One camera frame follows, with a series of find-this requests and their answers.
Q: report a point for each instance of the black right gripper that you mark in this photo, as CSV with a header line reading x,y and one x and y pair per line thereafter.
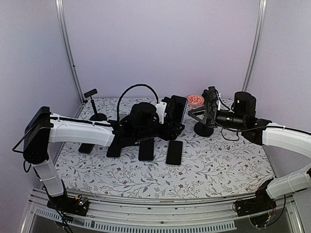
x,y
207,116

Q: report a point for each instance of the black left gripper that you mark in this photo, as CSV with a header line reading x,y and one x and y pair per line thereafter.
x,y
170,133

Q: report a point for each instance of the black round-base phone stand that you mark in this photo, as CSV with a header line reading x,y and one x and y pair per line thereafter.
x,y
96,116

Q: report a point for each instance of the black phone with pink edge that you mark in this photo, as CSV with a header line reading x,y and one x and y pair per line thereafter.
x,y
86,148

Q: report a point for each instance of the black tall phone stand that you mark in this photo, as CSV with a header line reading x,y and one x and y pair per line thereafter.
x,y
203,130

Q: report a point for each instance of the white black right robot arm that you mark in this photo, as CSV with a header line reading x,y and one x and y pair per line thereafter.
x,y
241,119

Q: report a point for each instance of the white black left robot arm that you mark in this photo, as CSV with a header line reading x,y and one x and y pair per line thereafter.
x,y
145,122

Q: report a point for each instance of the red white patterned bowl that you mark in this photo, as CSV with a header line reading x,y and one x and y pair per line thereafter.
x,y
195,100

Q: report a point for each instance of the floral patterned table mat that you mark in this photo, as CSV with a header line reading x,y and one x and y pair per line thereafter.
x,y
217,166

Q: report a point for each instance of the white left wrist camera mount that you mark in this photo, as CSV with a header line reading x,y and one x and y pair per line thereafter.
x,y
160,110

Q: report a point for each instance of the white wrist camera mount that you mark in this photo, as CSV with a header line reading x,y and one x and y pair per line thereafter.
x,y
219,100
160,110

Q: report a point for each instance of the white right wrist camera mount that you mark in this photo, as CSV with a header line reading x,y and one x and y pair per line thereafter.
x,y
219,100

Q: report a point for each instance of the aluminium front rail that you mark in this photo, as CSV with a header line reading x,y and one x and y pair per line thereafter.
x,y
117,214

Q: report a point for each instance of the right aluminium frame post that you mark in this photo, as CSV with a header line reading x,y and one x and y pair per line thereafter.
x,y
255,46

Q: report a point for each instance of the aluminium frame post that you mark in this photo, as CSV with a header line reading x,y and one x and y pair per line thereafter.
x,y
65,37
255,46

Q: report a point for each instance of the left aluminium frame post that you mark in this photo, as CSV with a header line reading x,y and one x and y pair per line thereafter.
x,y
65,37

